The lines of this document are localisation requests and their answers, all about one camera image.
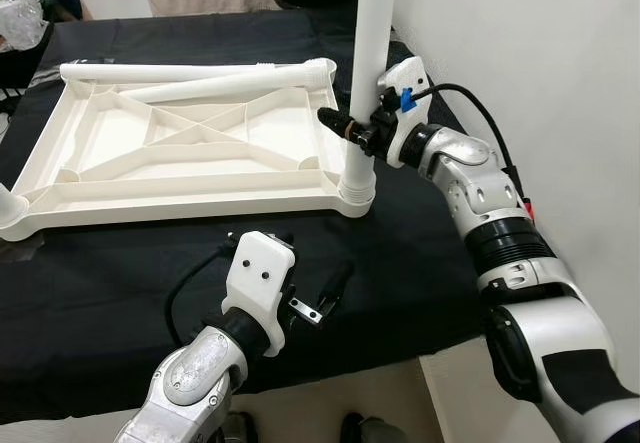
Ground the black floor chair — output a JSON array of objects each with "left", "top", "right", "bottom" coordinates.
[{"left": 0, "top": 0, "right": 86, "bottom": 89}]

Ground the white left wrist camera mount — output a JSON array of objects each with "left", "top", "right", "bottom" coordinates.
[{"left": 222, "top": 231, "right": 297, "bottom": 356}]

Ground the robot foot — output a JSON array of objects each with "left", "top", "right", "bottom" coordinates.
[
  {"left": 215, "top": 413, "right": 256, "bottom": 443},
  {"left": 340, "top": 413, "right": 411, "bottom": 443}
]

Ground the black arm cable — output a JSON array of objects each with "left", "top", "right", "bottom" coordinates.
[
  {"left": 165, "top": 233, "right": 241, "bottom": 344},
  {"left": 410, "top": 83, "right": 527, "bottom": 204}
]

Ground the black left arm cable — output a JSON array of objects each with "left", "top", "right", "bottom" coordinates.
[{"left": 165, "top": 233, "right": 241, "bottom": 344}]

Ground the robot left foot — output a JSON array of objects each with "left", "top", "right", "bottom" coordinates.
[{"left": 215, "top": 413, "right": 256, "bottom": 443}]

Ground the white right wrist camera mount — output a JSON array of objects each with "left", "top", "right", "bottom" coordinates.
[{"left": 378, "top": 55, "right": 433, "bottom": 169}]

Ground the white plastic table leg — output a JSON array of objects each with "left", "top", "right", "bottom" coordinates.
[
  {"left": 120, "top": 66, "right": 333, "bottom": 104},
  {"left": 58, "top": 58, "right": 338, "bottom": 86},
  {"left": 338, "top": 0, "right": 399, "bottom": 214},
  {"left": 0, "top": 181, "right": 31, "bottom": 226}
]

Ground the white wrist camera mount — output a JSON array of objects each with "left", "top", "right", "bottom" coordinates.
[
  {"left": 378, "top": 55, "right": 433, "bottom": 169},
  {"left": 222, "top": 231, "right": 297, "bottom": 356}
]

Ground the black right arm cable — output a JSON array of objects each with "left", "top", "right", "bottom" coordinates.
[{"left": 410, "top": 83, "right": 527, "bottom": 204}]

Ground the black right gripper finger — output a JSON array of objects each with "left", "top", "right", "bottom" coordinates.
[{"left": 317, "top": 107, "right": 379, "bottom": 146}]

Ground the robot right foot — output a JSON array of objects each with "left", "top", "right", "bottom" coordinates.
[{"left": 340, "top": 413, "right": 411, "bottom": 443}]

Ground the white plastic table top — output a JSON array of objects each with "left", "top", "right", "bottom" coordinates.
[{"left": 0, "top": 58, "right": 376, "bottom": 242}]

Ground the black tablecloth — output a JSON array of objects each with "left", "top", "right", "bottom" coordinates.
[{"left": 0, "top": 8, "right": 561, "bottom": 424}]

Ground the clear plastic bag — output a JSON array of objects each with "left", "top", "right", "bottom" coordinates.
[{"left": 0, "top": 0, "right": 49, "bottom": 52}]

